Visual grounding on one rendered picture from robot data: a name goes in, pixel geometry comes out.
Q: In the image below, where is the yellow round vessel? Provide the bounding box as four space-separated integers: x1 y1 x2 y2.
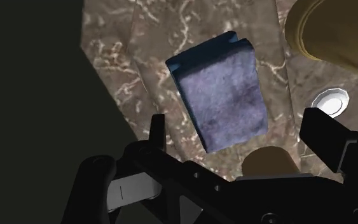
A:
284 0 358 88

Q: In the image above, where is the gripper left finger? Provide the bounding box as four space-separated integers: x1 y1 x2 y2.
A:
61 113 233 224

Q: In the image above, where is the blue folded towel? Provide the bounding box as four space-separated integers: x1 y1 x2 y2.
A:
165 31 269 154

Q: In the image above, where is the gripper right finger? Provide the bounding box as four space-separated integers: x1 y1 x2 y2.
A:
299 107 358 187

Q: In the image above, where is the brown cylinder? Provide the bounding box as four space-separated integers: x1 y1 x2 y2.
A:
241 146 301 178

